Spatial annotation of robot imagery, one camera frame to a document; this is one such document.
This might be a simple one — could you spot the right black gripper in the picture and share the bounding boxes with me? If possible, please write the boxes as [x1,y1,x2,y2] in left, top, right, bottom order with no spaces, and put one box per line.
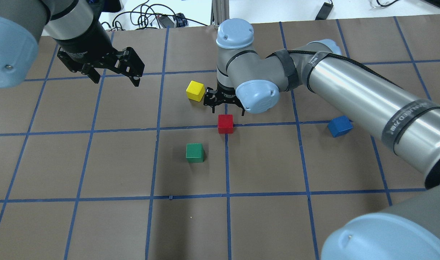
[203,81,245,116]

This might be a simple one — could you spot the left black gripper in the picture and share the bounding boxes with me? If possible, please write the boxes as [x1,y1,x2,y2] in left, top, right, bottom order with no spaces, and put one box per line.
[56,22,145,87]

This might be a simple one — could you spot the red wooden block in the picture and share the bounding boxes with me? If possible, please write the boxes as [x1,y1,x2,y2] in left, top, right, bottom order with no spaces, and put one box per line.
[218,114,234,134]

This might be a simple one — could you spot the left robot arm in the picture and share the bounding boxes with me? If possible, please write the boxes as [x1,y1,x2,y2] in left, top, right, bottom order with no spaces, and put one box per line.
[0,0,145,88]

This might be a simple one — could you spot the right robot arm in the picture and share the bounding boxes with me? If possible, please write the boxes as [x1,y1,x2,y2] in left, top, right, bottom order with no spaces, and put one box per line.
[204,18,440,260]

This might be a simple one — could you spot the yellow wooden block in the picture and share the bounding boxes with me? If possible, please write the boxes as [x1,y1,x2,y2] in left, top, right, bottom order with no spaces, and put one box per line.
[186,81,205,102]

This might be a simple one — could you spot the green wooden block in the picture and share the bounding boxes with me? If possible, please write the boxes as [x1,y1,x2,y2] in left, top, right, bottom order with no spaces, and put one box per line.
[186,143,204,163]

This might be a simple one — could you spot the blue wooden block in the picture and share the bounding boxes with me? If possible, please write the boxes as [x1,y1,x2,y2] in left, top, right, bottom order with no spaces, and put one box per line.
[327,116,353,138]

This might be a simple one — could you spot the black power adapter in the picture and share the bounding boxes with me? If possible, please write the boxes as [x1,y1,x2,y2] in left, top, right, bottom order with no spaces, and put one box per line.
[315,1,334,20]
[157,15,175,28]

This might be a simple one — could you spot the brown paper table mat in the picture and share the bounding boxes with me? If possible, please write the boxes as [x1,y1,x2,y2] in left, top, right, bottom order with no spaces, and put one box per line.
[0,27,425,260]

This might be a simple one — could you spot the far black power adapter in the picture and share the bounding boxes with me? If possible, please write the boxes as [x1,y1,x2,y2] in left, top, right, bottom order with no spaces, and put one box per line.
[315,1,334,20]

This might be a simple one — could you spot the aluminium frame post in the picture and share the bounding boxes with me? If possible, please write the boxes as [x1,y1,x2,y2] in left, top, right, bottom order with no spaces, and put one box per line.
[210,0,230,29]

